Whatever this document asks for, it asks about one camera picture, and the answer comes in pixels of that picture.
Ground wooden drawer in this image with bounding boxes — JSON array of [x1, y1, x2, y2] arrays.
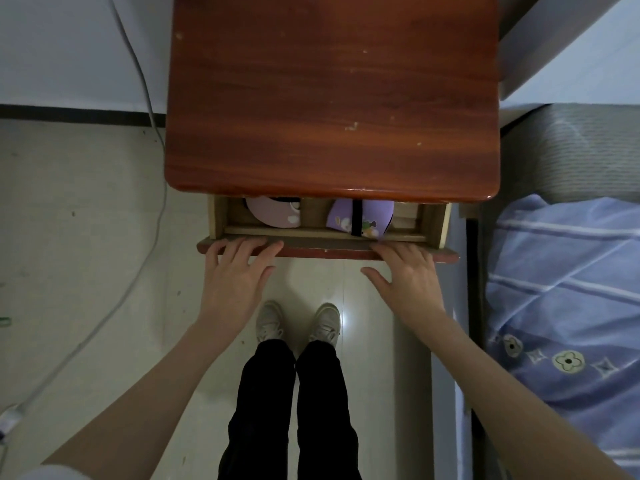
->
[[196, 195, 460, 265]]

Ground grey striped mattress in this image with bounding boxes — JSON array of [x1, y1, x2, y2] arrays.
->
[[500, 104, 640, 206]]

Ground purple pouch with black strap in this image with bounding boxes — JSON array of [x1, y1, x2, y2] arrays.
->
[[325, 198, 395, 241]]

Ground grey sneaker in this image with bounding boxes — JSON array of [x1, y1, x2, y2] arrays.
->
[[308, 303, 342, 349], [255, 300, 286, 344]]

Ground black trousers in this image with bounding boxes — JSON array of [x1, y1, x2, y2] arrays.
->
[[217, 338, 363, 480]]

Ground white power cable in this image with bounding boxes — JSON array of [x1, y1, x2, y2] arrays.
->
[[15, 0, 168, 413]]

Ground pink rounded pouch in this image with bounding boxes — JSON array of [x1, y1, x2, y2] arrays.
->
[[244, 197, 302, 229]]

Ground person's right hand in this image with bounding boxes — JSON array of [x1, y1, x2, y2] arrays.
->
[[360, 243, 452, 332]]

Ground person's right forearm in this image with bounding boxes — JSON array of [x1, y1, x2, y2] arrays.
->
[[402, 315, 637, 480]]

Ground person's left hand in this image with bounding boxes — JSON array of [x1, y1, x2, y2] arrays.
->
[[199, 237, 285, 337]]

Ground person's left forearm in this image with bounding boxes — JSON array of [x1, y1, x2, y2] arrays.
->
[[42, 320, 247, 480]]

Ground blue striped flower blanket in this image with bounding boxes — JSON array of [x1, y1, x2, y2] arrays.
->
[[482, 193, 640, 476]]

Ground red-brown wooden nightstand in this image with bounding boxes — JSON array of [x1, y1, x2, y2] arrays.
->
[[164, 0, 502, 204]]

